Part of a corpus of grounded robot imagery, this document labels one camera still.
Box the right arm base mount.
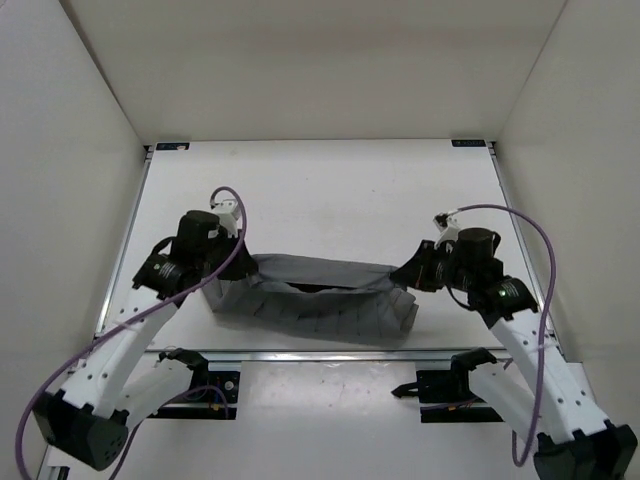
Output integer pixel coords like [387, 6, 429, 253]
[391, 348, 503, 424]

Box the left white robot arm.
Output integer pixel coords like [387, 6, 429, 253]
[31, 201, 255, 471]

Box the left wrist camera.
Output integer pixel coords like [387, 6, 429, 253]
[210, 199, 241, 238]

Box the blue corner label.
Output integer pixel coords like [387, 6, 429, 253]
[451, 139, 486, 148]
[155, 142, 190, 151]

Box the grey pleated skirt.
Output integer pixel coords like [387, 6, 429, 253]
[202, 254, 419, 345]

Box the right blue corner label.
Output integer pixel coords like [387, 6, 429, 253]
[451, 139, 486, 148]

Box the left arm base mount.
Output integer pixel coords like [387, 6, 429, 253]
[151, 349, 241, 421]

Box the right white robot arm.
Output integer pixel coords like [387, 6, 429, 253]
[391, 227, 638, 479]

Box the left blue corner label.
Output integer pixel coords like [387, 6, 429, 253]
[155, 142, 190, 151]

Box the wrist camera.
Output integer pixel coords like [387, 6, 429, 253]
[433, 210, 461, 248]
[210, 199, 241, 238]

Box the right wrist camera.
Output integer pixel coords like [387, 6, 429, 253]
[433, 210, 461, 248]

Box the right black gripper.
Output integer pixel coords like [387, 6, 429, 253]
[392, 240, 472, 293]

